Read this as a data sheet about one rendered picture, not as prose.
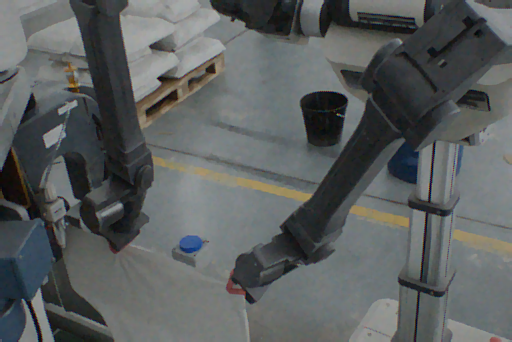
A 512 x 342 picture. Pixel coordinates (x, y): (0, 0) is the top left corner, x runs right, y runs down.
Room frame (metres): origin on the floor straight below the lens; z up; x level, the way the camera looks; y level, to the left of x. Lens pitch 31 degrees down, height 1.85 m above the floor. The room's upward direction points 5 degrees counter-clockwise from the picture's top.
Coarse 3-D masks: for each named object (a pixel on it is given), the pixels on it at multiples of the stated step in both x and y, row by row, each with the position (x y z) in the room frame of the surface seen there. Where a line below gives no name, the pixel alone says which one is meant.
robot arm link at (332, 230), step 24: (384, 48) 0.65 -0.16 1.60; (384, 96) 0.66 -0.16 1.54; (360, 120) 0.67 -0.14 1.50; (384, 120) 0.63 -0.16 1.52; (408, 120) 0.63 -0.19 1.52; (432, 120) 0.58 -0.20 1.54; (360, 144) 0.67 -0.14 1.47; (384, 144) 0.64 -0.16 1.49; (336, 168) 0.71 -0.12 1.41; (360, 168) 0.67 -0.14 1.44; (336, 192) 0.71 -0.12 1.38; (360, 192) 0.72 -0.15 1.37; (312, 216) 0.76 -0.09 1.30; (336, 216) 0.74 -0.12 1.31; (312, 240) 0.76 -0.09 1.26; (336, 240) 0.80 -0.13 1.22
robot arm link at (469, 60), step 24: (456, 0) 0.63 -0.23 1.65; (432, 24) 0.63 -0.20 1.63; (456, 24) 0.62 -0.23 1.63; (480, 24) 0.61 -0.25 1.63; (504, 24) 0.63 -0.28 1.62; (408, 48) 0.63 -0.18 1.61; (432, 48) 0.62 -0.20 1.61; (456, 48) 0.60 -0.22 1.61; (480, 48) 0.59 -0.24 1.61; (504, 48) 0.58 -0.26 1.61; (384, 72) 0.63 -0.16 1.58; (408, 72) 0.62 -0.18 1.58; (432, 72) 0.60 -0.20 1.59; (456, 72) 0.59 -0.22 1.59; (480, 72) 0.59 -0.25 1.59; (408, 96) 0.60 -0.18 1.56; (432, 96) 0.59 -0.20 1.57; (456, 96) 0.61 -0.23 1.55
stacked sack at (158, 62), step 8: (152, 56) 4.09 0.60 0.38; (160, 56) 4.09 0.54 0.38; (168, 56) 4.11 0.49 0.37; (136, 64) 3.97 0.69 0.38; (144, 64) 3.96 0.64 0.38; (152, 64) 3.96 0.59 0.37; (160, 64) 4.01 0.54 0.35; (168, 64) 4.07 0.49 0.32; (176, 64) 4.16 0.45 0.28; (88, 72) 3.90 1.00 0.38; (136, 72) 3.85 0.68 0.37; (144, 72) 3.86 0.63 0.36; (152, 72) 3.92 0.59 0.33; (160, 72) 3.97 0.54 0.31; (136, 80) 3.76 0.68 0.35; (144, 80) 3.84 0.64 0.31; (136, 88) 3.75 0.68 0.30
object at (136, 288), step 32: (64, 256) 1.15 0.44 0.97; (96, 256) 1.08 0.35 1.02; (128, 256) 1.03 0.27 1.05; (160, 256) 0.99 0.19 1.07; (96, 288) 1.10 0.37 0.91; (128, 288) 1.04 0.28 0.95; (160, 288) 0.99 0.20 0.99; (192, 288) 0.94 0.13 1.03; (224, 288) 0.90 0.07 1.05; (128, 320) 1.04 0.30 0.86; (160, 320) 1.00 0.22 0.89; (192, 320) 0.95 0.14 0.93; (224, 320) 0.90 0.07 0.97
